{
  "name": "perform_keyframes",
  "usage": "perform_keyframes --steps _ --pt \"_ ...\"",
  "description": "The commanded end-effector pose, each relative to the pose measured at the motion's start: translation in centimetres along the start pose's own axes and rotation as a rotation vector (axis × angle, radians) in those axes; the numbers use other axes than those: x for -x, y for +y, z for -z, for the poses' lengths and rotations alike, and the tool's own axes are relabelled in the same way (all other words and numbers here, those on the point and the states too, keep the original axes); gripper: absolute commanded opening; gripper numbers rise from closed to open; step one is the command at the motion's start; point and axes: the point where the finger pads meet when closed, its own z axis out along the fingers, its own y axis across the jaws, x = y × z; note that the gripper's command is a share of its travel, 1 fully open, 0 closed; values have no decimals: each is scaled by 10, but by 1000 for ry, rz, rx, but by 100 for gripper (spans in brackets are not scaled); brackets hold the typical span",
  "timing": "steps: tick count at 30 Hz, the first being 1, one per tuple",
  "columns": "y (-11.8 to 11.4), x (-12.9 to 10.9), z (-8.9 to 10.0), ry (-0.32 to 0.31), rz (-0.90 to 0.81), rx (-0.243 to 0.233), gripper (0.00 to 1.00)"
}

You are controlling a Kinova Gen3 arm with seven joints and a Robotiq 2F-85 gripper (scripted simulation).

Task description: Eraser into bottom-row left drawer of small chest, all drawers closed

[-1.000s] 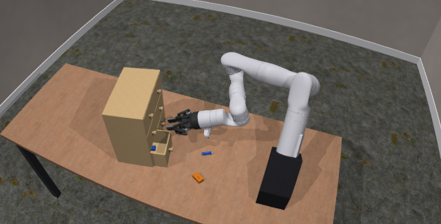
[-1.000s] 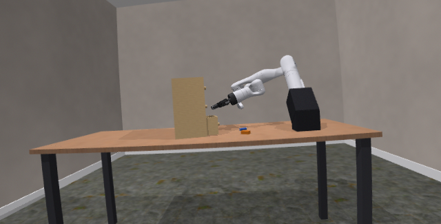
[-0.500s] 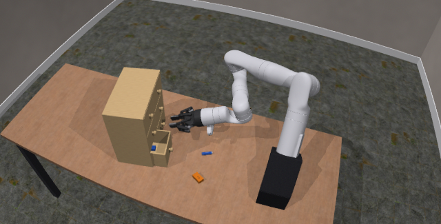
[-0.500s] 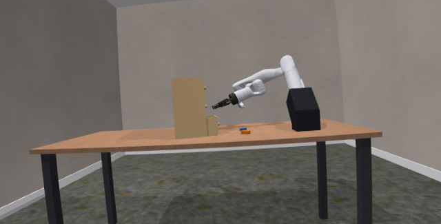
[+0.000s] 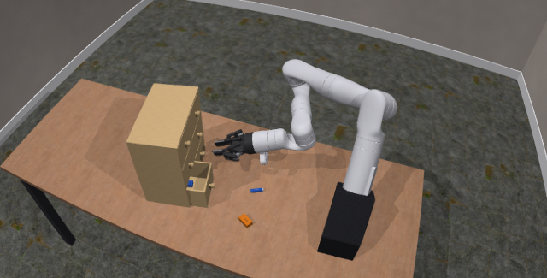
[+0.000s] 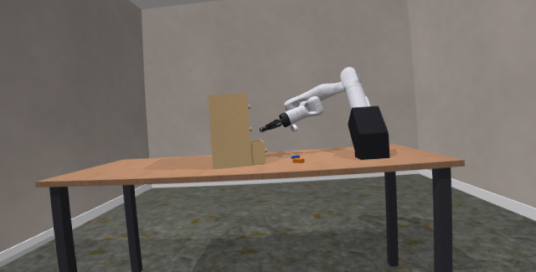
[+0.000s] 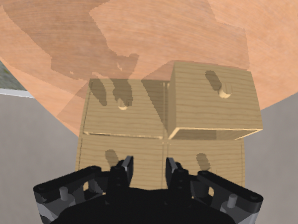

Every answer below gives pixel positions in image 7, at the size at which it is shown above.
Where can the tan wooden chest of drawers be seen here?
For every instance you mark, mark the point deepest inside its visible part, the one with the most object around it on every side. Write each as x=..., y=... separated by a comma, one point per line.
x=164, y=140

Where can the brown drawer front with small knob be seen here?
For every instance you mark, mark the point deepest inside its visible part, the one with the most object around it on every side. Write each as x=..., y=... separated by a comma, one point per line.
x=224, y=158
x=197, y=100
x=106, y=153
x=140, y=111

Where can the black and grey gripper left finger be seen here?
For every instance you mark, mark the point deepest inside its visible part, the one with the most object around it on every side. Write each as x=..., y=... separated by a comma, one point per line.
x=53, y=196

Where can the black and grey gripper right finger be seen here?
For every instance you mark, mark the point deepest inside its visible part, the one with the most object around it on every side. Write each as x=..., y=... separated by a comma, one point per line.
x=241, y=204

